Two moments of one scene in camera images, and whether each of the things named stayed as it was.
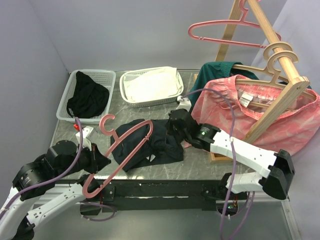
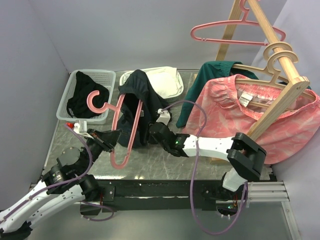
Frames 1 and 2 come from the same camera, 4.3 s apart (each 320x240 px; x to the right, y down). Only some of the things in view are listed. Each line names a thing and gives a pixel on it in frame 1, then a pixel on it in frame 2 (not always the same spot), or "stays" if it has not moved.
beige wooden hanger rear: (266, 54) stays
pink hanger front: (87, 180) -> (90, 104)
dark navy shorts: (162, 146) -> (135, 87)
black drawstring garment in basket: (89, 99) stays
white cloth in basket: (151, 83) stays
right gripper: (169, 122) -> (150, 138)
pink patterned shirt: (290, 132) stays
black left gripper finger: (98, 160) -> (109, 136)
